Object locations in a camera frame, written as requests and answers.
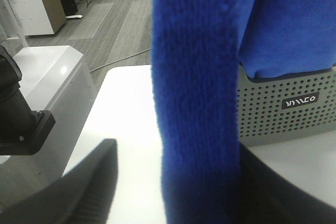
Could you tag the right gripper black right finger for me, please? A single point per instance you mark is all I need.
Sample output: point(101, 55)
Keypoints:
point(297, 205)

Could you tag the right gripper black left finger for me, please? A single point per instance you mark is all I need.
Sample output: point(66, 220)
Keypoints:
point(83, 195)

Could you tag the blue microfibre towel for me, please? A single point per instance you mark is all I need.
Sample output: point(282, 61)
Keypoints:
point(197, 47)

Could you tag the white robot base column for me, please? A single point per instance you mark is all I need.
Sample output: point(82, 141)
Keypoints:
point(57, 79)

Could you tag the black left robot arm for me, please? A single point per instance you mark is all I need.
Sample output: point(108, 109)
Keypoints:
point(23, 131)

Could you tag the grey perforated plastic basket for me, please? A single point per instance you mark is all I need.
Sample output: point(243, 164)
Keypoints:
point(285, 108)

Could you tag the white wooden cabinet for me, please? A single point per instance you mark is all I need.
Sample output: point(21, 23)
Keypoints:
point(38, 17)

